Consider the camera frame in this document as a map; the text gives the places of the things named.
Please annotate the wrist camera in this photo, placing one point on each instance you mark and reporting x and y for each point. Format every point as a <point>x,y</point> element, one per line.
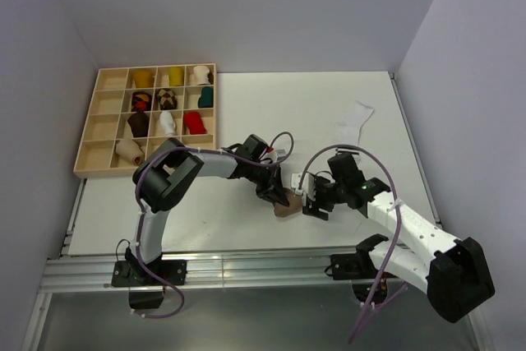
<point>300,184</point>
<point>274,155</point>

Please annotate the beige maroon sock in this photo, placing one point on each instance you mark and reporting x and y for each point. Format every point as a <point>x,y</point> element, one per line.
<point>130,151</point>

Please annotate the wooden compartment tray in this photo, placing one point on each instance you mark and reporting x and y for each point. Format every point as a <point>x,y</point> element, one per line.
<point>110,108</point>

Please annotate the dark brown rolled sock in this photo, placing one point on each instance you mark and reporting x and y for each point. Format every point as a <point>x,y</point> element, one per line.
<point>139,124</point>

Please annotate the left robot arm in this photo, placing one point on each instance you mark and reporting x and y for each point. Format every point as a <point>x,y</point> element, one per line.
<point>162,181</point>

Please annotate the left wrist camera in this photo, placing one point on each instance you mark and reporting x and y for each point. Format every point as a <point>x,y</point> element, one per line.
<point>274,155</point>

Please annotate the white rolled sock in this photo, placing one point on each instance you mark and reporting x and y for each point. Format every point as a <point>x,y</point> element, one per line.
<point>167,124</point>

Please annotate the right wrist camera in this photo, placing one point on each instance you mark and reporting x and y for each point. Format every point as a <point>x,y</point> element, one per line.
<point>300,184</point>

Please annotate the cream rolled sock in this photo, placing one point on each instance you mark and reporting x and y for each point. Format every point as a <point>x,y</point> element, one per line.
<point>202,75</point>

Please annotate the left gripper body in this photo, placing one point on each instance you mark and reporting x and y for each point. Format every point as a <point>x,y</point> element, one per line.
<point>265,178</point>

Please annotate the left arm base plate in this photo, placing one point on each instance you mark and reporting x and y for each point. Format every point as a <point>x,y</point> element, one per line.
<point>173,271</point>

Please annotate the brown sock striped cuff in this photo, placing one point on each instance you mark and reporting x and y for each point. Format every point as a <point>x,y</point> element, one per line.
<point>294,205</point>

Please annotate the aluminium rail frame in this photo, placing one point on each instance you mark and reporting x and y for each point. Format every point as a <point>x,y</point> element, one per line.
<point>255,250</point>

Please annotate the brown red argyle rolled sock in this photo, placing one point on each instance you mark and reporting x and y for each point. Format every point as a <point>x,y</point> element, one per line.
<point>141,101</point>

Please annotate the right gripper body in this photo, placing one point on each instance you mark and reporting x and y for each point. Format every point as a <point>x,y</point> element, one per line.
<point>325,195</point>

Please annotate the brown tan checkered rolled sock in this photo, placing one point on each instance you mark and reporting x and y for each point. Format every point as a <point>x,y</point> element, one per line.
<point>167,100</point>

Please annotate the teal rolled sock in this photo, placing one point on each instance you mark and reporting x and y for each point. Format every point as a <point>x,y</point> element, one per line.
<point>206,100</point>

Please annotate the white sock black stripes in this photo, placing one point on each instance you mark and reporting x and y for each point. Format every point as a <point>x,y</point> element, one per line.
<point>349,128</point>

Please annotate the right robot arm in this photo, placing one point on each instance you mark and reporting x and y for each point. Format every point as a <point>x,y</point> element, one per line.
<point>453,273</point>

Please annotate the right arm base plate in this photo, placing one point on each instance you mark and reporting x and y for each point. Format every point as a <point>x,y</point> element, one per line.
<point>349,266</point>

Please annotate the mustard yellow rolled sock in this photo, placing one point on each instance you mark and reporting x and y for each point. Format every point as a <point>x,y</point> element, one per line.
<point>142,78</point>

